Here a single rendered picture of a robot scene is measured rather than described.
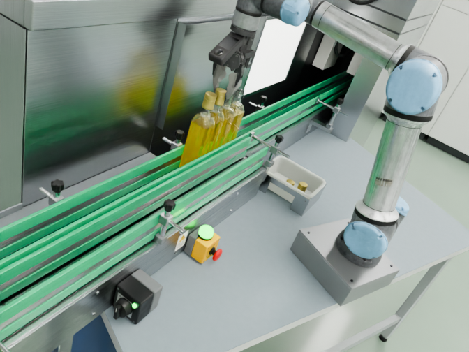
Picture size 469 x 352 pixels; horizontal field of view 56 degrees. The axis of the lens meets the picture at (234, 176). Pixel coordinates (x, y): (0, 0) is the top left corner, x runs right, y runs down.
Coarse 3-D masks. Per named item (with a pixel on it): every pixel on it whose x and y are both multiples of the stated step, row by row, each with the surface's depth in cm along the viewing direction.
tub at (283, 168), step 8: (280, 160) 177; (288, 160) 176; (272, 168) 174; (280, 168) 179; (288, 168) 177; (296, 168) 176; (304, 168) 174; (272, 176) 163; (280, 176) 178; (288, 176) 178; (296, 176) 176; (304, 176) 175; (312, 176) 173; (288, 184) 161; (296, 184) 176; (312, 184) 174; (320, 184) 172; (312, 192) 175
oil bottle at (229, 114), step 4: (224, 108) 139; (232, 108) 141; (224, 112) 138; (228, 112) 138; (232, 112) 140; (224, 116) 138; (228, 116) 138; (232, 116) 141; (224, 120) 139; (228, 120) 139; (232, 120) 142; (224, 124) 139; (228, 124) 141; (224, 128) 140; (228, 128) 143; (224, 132) 141; (228, 132) 144; (220, 136) 142; (224, 136) 143; (220, 140) 143; (224, 140) 145; (220, 144) 144; (224, 144) 147
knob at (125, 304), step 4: (120, 300) 102; (124, 300) 102; (116, 304) 102; (120, 304) 102; (124, 304) 102; (128, 304) 102; (116, 308) 100; (120, 308) 101; (124, 308) 101; (128, 308) 102; (132, 308) 103; (116, 312) 101; (120, 312) 102; (124, 312) 101; (128, 312) 102; (116, 316) 102; (120, 316) 103; (124, 316) 102
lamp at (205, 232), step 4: (200, 228) 126; (204, 228) 126; (208, 228) 126; (212, 228) 127; (200, 232) 125; (204, 232) 125; (208, 232) 125; (212, 232) 126; (200, 236) 126; (204, 236) 125; (208, 236) 125; (212, 236) 127; (204, 240) 126; (208, 240) 126
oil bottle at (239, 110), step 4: (232, 104) 143; (236, 108) 142; (240, 108) 143; (236, 112) 143; (240, 112) 144; (236, 116) 143; (240, 116) 146; (236, 120) 144; (240, 120) 147; (232, 124) 145; (236, 124) 146; (232, 128) 146; (236, 128) 148; (232, 132) 147; (236, 132) 150; (228, 136) 147; (232, 136) 149; (228, 140) 148
